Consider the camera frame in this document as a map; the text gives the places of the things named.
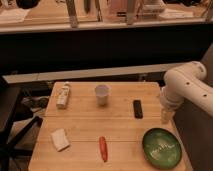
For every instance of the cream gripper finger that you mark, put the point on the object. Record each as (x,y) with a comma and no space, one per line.
(166,116)

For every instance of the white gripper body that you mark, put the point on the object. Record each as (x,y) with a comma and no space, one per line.
(169,99)

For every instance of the white plastic bottle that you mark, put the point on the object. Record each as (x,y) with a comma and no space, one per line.
(63,96)

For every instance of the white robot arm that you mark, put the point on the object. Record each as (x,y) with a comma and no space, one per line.
(185,82)

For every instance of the green ceramic bowl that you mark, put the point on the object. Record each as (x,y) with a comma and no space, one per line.
(161,148)

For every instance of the black rectangular device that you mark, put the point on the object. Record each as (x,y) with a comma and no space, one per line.
(138,113)

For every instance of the white paper cup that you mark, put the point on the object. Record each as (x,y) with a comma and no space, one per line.
(102,93)

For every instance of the black office chair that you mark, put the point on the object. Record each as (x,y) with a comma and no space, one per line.
(10,96)

